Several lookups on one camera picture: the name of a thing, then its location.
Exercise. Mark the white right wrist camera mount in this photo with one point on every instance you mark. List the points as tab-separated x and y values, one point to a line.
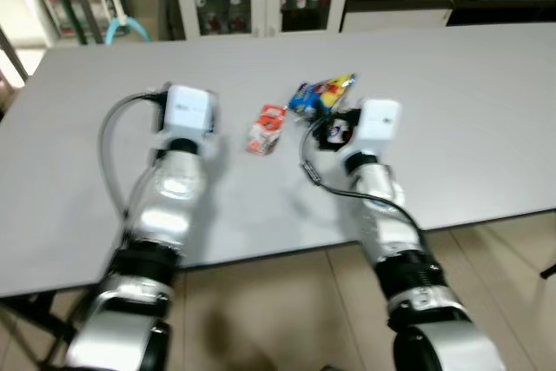
380	121

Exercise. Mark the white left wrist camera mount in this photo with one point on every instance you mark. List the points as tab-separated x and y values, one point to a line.
189	109

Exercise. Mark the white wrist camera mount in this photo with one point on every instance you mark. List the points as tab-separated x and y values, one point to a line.
380	121
189	109

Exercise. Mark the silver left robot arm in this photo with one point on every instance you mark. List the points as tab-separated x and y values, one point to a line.
169	188

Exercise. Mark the red white box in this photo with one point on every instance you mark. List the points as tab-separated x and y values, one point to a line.
74	10

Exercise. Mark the blue yellow snack bag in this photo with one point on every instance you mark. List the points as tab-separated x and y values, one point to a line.
317	93

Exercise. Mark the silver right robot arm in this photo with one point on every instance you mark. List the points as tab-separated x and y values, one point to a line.
391	223

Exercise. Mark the low white cabinet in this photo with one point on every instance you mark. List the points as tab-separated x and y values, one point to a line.
395	16

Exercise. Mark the red white small carton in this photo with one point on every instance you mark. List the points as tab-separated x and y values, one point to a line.
265	128

